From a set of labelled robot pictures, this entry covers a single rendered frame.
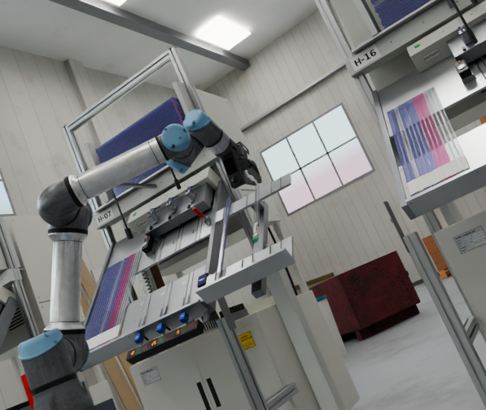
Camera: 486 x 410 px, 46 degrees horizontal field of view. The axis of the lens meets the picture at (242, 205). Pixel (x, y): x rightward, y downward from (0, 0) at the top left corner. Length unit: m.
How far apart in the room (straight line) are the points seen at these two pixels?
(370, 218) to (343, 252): 0.93
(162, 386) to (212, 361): 0.28
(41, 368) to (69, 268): 0.31
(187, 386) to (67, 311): 0.93
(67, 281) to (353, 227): 10.57
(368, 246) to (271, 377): 9.79
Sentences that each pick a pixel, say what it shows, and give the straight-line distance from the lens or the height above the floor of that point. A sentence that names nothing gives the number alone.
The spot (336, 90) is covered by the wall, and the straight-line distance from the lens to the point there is 12.33.
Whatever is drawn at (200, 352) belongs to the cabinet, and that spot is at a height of 0.56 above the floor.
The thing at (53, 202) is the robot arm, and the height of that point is 1.10.
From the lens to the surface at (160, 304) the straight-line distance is 2.22.
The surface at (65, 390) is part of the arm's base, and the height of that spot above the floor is 0.62.
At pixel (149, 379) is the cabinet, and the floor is 0.54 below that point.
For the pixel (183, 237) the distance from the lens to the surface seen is 2.43.
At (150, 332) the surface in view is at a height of 0.70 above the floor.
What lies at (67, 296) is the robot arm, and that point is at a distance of 1.73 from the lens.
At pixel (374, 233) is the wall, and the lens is 11.94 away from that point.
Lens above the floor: 0.58
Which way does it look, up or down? 11 degrees up
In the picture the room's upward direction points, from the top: 23 degrees counter-clockwise
